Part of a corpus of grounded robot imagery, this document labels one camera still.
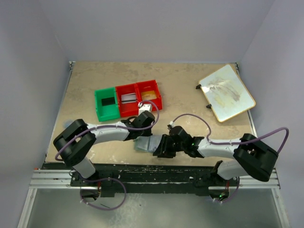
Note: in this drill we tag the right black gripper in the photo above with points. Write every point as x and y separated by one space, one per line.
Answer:
164 147

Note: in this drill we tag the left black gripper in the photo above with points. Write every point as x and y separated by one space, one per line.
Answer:
136 135

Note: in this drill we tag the green card holder wallet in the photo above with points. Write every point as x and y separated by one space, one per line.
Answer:
147 143

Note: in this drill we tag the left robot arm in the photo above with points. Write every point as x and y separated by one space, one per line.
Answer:
74 143

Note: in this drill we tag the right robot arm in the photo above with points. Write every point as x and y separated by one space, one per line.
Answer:
245 156

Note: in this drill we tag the orange credit card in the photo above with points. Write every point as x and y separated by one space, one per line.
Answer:
149 95

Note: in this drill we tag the white striped card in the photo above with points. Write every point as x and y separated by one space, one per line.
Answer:
128 98

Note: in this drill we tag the black card in green bin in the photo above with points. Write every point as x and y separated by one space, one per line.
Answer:
108 101

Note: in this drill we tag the right red plastic bin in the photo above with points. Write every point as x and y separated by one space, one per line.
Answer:
148 90

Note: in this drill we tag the red plastic bin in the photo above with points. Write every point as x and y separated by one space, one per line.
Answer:
148 90
130 109

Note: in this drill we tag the middle red plastic bin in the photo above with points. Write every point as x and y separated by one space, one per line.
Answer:
130 109

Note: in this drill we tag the green plastic bin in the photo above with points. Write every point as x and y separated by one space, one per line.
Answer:
106 113

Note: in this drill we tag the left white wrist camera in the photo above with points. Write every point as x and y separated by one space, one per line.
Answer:
144 107

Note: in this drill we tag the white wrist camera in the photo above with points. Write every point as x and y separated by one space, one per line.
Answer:
171 125
144 107

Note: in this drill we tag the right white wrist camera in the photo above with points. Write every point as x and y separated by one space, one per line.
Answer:
171 125

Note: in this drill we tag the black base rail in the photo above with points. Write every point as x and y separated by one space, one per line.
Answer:
154 179

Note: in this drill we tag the whiteboard with wooden frame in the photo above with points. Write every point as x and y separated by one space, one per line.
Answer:
225 93

